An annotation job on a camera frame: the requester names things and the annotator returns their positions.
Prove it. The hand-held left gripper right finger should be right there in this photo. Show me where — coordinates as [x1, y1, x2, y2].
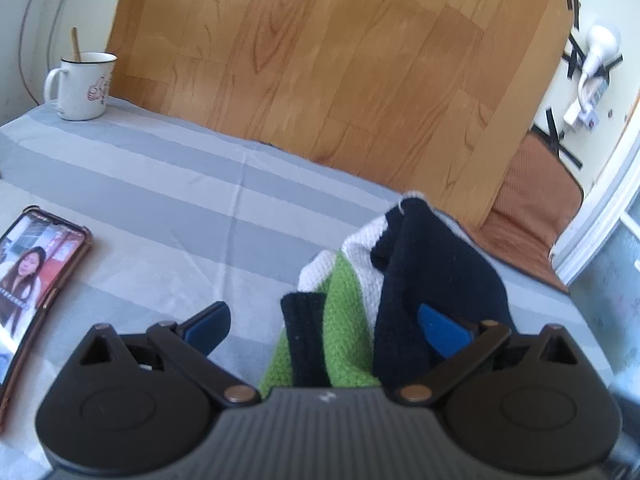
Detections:
[394, 303, 583, 407]

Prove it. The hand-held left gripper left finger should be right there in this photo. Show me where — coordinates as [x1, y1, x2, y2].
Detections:
[78, 301, 262, 407]

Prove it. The striped green navy knit sweater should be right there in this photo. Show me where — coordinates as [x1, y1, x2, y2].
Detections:
[257, 191, 517, 397]

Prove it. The grey blue striped sheet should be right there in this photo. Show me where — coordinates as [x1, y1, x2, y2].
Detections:
[0, 94, 617, 480]

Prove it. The brown cushion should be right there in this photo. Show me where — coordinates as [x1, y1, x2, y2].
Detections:
[472, 132, 585, 295]

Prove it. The smartphone in brown case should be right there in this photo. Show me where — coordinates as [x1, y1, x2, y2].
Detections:
[0, 205, 94, 436]

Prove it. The white enamel mug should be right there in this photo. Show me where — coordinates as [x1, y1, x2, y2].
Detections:
[44, 51, 119, 122]

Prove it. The wood pattern board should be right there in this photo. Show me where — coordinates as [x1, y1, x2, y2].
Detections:
[105, 0, 576, 232]

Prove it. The white hair dryer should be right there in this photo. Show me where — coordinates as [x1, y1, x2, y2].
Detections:
[564, 22, 624, 132]

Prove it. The white window frame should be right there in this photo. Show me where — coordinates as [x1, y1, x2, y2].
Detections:
[552, 110, 640, 287]

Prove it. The grey wall cable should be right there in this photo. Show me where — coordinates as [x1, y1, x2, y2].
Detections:
[46, 0, 70, 63]
[19, 0, 52, 106]

